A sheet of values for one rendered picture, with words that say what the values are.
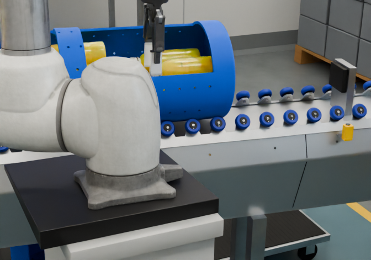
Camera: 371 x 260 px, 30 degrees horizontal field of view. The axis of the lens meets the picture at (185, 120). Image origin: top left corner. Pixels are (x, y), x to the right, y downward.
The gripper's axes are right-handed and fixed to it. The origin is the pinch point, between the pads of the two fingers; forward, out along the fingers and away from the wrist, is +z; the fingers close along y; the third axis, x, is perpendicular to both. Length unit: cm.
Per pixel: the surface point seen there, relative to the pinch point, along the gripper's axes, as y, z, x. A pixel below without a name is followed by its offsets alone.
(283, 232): 54, 100, -75
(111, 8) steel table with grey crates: 325, 70, -55
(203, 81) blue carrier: -9.0, 3.8, -12.1
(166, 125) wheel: -5.3, 17.3, -3.0
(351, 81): -1, 10, -62
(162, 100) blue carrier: -8.6, 8.4, -0.6
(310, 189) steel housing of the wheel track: -7, 43, -50
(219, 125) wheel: -6.5, 18.2, -18.4
